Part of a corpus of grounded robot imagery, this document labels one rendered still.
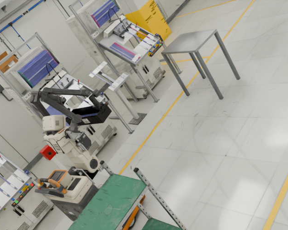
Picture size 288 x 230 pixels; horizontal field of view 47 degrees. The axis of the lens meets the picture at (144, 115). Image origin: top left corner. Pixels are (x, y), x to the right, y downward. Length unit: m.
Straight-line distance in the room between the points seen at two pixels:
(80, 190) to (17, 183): 1.27
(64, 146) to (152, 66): 2.87
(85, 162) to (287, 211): 1.88
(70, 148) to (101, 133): 1.77
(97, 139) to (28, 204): 1.31
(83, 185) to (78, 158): 0.33
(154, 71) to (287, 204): 3.48
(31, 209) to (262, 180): 2.93
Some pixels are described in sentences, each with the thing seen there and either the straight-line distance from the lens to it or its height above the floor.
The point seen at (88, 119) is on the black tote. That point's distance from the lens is 3.44.
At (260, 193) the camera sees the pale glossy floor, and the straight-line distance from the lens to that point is 3.17.
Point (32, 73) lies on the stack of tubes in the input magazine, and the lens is 4.71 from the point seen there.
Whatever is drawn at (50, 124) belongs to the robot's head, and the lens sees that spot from 3.25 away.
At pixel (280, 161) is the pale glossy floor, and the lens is 3.34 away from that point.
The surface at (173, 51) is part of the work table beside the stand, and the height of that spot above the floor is 0.80.
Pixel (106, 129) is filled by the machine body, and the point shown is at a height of 0.20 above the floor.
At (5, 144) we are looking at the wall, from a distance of 6.17.
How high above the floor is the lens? 2.36
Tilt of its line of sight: 27 degrees down
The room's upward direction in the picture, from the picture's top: 35 degrees counter-clockwise
